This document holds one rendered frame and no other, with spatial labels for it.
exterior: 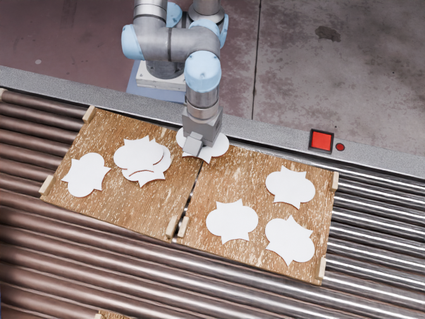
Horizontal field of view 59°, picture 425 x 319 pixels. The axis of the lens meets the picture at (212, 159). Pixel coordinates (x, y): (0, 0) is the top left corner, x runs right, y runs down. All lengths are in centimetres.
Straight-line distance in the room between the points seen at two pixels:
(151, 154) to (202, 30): 44
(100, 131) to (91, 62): 154
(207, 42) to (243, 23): 211
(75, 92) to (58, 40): 160
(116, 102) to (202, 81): 62
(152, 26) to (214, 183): 50
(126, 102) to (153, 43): 50
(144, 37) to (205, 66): 17
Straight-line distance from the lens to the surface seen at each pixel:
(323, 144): 127
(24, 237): 120
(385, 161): 133
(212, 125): 89
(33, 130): 137
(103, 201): 115
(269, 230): 109
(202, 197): 112
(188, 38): 87
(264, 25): 298
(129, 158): 115
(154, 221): 110
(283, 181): 115
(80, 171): 120
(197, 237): 108
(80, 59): 282
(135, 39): 87
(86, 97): 139
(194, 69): 78
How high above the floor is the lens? 197
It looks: 62 degrees down
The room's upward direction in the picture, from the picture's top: 3 degrees clockwise
